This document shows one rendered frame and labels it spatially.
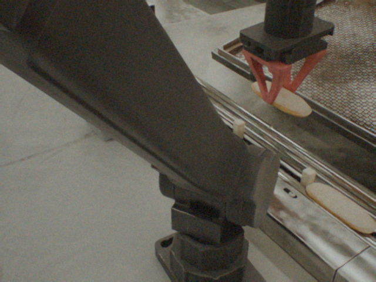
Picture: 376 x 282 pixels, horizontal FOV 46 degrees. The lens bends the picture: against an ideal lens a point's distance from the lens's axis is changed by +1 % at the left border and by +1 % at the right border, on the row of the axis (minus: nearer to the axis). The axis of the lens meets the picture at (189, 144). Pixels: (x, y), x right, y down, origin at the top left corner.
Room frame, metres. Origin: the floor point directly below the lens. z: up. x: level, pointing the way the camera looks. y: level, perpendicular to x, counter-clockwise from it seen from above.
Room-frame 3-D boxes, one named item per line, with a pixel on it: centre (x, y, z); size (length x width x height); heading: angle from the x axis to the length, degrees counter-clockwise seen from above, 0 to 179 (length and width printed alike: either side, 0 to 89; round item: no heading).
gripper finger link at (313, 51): (0.52, -0.12, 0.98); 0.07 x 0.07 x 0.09; 36
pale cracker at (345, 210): (0.39, -0.19, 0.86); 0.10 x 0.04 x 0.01; 35
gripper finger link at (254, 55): (0.51, -0.11, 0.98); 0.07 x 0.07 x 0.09; 36
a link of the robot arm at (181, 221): (0.34, -0.03, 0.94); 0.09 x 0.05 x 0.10; 153
